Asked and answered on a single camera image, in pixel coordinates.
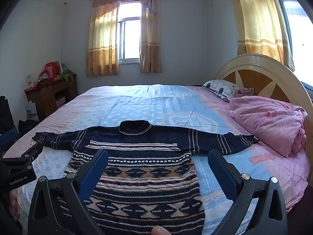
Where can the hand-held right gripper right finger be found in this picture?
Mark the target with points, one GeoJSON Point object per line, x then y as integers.
{"type": "Point", "coordinates": [221, 171]}

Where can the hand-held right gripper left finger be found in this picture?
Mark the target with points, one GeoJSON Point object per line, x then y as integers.
{"type": "Point", "coordinates": [94, 171]}

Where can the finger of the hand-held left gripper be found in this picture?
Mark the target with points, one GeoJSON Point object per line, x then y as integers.
{"type": "Point", "coordinates": [33, 151]}

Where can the navy patterned knit sweater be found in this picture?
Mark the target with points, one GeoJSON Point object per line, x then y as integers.
{"type": "Point", "coordinates": [146, 176]}

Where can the person's left hand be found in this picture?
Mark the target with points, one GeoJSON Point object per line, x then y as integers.
{"type": "Point", "coordinates": [14, 205]}

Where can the person's right hand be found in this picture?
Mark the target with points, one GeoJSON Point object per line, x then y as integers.
{"type": "Point", "coordinates": [159, 231]}

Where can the black bag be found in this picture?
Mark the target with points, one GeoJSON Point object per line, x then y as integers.
{"type": "Point", "coordinates": [28, 127]}

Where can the white paper bag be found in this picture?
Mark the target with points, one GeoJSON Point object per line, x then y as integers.
{"type": "Point", "coordinates": [32, 112]}

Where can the black folding rack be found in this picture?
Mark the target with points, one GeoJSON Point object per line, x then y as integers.
{"type": "Point", "coordinates": [6, 115]}

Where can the brown wooden desk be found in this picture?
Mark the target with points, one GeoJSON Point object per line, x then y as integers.
{"type": "Point", "coordinates": [46, 98]}

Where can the stack of books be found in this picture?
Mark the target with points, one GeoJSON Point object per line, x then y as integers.
{"type": "Point", "coordinates": [60, 102]}

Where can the pink pillow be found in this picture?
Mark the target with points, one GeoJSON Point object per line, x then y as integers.
{"type": "Point", "coordinates": [266, 120]}

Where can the bed with pink blue sheet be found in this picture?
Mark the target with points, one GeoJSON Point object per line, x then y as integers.
{"type": "Point", "coordinates": [137, 102]}

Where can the patterned pillow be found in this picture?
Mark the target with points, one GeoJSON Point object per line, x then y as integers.
{"type": "Point", "coordinates": [226, 89]}

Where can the cream wooden headboard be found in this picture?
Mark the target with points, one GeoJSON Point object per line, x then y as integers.
{"type": "Point", "coordinates": [254, 76]}

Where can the wide yellow curtain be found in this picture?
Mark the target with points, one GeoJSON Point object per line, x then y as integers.
{"type": "Point", "coordinates": [102, 41]}

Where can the small window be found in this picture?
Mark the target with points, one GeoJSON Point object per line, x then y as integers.
{"type": "Point", "coordinates": [129, 36]}

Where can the narrow yellow curtain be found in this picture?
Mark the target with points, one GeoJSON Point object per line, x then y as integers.
{"type": "Point", "coordinates": [150, 34]}

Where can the long yellow curtain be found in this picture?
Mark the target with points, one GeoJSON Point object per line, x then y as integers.
{"type": "Point", "coordinates": [259, 22]}

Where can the large window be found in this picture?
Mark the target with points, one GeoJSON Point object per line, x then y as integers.
{"type": "Point", "coordinates": [300, 36]}

